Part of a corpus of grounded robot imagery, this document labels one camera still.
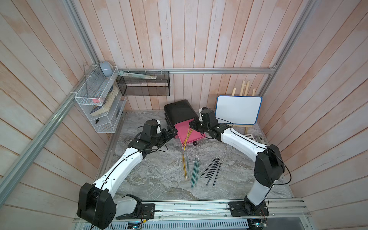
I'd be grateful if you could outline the black stapler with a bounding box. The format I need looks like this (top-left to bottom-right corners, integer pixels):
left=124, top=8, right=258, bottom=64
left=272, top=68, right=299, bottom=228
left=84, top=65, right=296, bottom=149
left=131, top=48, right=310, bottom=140
left=255, top=136, right=269, bottom=145

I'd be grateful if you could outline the yellow pencil bundle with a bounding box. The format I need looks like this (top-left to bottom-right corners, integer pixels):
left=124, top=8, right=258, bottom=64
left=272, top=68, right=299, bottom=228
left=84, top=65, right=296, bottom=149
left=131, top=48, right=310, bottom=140
left=182, top=153, right=187, bottom=181

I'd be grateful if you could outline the white board with blue frame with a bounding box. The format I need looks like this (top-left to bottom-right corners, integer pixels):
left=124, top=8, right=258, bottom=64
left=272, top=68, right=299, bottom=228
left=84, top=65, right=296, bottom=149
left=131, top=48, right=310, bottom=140
left=216, top=96, right=262, bottom=125

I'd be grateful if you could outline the black pencil bundle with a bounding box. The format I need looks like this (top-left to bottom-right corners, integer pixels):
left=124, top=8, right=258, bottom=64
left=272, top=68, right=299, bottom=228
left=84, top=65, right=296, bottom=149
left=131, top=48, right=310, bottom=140
left=200, top=156, right=221, bottom=186

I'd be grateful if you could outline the white calculator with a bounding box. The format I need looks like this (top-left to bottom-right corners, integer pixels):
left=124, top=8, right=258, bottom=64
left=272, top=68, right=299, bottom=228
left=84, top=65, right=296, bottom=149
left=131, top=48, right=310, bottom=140
left=245, top=134, right=258, bottom=142

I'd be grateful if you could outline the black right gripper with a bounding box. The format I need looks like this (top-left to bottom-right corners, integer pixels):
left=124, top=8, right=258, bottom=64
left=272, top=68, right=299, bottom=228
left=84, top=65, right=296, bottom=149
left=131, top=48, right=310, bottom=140
left=188, top=118, right=211, bottom=135

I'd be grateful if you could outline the wooden easel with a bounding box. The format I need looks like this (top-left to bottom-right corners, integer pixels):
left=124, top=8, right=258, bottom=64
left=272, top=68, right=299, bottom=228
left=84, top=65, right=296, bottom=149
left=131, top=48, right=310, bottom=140
left=231, top=80, right=256, bottom=135

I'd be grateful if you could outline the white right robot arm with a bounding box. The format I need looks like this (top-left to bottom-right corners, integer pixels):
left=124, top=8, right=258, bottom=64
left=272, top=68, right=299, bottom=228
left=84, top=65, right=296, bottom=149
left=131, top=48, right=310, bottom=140
left=189, top=107, right=290, bottom=209

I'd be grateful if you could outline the black drawer cabinet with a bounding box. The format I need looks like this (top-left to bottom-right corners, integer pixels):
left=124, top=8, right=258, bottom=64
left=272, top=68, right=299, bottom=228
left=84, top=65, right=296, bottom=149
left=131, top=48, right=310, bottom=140
left=164, top=100, right=198, bottom=127

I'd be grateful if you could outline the black wire mesh basket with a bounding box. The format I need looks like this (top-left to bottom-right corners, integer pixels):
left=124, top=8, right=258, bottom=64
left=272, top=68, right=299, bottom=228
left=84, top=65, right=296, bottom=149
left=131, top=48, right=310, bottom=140
left=116, top=70, right=171, bottom=96

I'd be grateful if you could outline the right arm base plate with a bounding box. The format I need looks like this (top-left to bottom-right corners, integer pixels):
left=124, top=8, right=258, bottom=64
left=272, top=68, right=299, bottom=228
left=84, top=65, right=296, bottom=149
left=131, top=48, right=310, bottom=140
left=228, top=201, right=269, bottom=217

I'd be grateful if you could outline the white wire mesh shelf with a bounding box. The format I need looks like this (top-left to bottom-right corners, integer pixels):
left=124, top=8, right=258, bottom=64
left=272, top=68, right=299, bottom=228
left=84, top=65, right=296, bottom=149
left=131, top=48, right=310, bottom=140
left=75, top=65, right=127, bottom=134

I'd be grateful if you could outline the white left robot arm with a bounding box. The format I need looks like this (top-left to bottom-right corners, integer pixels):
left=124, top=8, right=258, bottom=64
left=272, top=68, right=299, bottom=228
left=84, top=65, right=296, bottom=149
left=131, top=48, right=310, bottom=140
left=77, top=119, right=177, bottom=229

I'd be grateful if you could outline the grey computer mouse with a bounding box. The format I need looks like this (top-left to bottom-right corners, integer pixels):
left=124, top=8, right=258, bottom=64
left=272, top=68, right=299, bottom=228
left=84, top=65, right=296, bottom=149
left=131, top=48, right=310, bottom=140
left=99, top=61, right=114, bottom=78

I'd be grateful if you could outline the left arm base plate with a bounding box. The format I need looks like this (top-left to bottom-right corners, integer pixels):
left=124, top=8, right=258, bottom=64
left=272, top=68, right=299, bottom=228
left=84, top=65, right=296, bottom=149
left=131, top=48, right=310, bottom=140
left=116, top=203, right=155, bottom=220

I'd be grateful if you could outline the book on shelf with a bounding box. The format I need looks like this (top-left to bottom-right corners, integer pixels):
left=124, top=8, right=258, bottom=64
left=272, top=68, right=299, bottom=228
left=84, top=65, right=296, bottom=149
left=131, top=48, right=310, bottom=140
left=90, top=85, right=119, bottom=117

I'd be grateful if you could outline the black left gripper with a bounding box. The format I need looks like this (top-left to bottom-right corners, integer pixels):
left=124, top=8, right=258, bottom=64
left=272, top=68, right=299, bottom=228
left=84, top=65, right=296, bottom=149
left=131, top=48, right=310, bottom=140
left=150, top=126, right=178, bottom=148

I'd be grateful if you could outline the green pencil bundle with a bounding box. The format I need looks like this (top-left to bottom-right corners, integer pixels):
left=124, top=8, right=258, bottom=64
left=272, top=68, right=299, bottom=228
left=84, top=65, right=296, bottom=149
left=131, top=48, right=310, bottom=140
left=191, top=156, right=200, bottom=189

